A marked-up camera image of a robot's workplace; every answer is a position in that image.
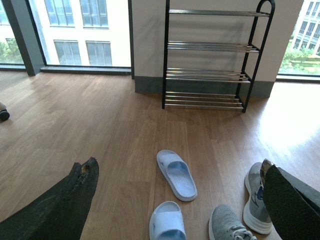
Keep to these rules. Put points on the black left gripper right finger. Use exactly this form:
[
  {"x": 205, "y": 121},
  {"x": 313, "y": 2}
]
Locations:
[{"x": 293, "y": 206}]

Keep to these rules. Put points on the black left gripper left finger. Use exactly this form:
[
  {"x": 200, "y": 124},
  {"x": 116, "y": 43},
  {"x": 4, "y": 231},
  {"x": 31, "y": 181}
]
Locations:
[{"x": 59, "y": 213}]

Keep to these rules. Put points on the grey knit sneaker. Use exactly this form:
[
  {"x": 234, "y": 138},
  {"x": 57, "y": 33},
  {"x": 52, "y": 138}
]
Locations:
[
  {"x": 255, "y": 214},
  {"x": 225, "y": 225}
]

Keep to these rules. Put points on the light blue slide sandal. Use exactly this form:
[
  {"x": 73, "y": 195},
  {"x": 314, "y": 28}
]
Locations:
[
  {"x": 166, "y": 222},
  {"x": 177, "y": 174}
]

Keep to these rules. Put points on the black metal shoe rack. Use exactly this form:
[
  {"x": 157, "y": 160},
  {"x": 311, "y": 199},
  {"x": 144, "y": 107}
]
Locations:
[{"x": 244, "y": 78}]

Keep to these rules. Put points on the grey rolling office chair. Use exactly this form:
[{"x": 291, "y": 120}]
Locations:
[{"x": 4, "y": 114}]

